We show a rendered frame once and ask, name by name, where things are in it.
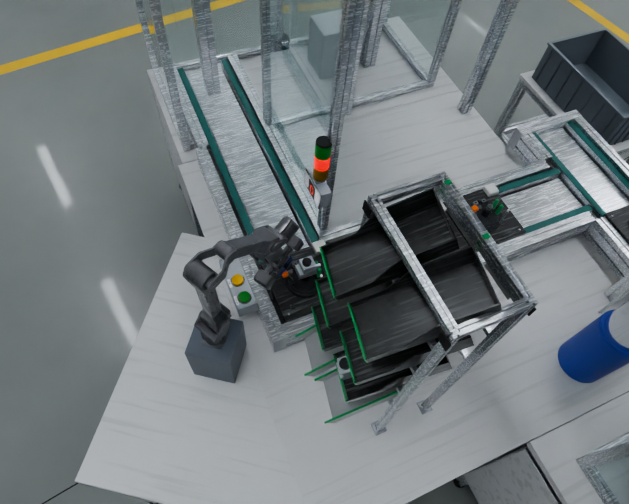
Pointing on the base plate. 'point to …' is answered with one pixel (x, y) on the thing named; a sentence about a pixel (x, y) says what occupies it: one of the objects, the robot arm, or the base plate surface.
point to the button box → (240, 289)
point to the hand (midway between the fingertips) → (282, 266)
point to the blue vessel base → (593, 353)
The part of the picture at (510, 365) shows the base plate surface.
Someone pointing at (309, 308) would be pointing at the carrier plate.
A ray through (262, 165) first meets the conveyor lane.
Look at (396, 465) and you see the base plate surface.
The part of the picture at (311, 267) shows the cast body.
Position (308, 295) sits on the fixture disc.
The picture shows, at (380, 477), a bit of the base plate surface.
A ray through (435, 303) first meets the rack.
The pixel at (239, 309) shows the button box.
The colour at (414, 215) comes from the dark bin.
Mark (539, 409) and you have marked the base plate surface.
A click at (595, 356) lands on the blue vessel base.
